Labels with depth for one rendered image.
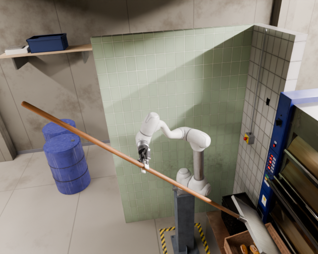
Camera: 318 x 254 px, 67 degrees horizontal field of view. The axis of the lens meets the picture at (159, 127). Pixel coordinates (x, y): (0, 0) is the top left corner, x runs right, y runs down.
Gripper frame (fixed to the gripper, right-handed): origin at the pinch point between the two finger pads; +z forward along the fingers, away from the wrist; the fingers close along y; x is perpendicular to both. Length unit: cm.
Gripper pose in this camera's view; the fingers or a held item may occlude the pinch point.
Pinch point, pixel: (145, 167)
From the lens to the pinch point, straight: 158.7
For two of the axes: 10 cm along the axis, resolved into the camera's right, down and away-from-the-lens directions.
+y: -6.1, 7.2, 3.4
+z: 1.1, 4.9, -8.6
